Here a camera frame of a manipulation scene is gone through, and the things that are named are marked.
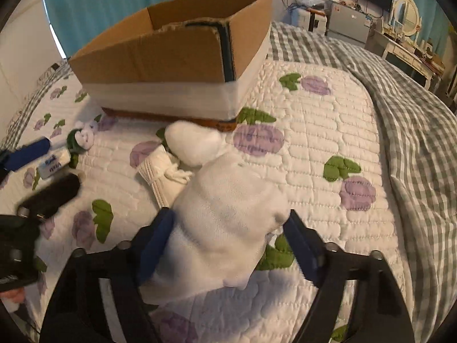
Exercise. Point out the small teal curtain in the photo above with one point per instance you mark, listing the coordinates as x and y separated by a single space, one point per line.
434 24

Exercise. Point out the white suitcase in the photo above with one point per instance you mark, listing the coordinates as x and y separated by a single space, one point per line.
309 19

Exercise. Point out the grey mini fridge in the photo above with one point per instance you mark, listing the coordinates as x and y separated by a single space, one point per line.
348 25

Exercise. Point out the white dressing table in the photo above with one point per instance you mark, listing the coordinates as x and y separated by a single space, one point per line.
418 70

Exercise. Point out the oval white vanity mirror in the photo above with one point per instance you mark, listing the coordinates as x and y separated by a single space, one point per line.
407 14

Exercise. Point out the grey checkered bedsheet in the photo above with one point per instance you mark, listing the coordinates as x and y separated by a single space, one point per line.
419 141

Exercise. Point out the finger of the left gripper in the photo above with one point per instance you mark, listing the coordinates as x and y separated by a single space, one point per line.
45 203
12 160

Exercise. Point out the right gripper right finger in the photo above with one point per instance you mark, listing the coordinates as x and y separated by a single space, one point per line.
379 312

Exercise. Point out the brown cardboard box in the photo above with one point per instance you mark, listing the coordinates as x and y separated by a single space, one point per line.
193 60

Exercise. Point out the white folded sock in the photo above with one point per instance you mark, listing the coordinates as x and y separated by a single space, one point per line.
161 171

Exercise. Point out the white green knotted toy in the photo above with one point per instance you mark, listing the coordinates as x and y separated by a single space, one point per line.
80 139

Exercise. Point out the white floral quilt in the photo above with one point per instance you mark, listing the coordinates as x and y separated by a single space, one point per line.
310 130

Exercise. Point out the white fuzzy sock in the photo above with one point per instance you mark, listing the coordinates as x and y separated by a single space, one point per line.
223 219

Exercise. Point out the wet wipes pack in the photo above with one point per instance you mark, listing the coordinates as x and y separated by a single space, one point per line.
56 161

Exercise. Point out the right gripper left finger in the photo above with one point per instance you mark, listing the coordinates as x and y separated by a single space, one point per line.
76 313

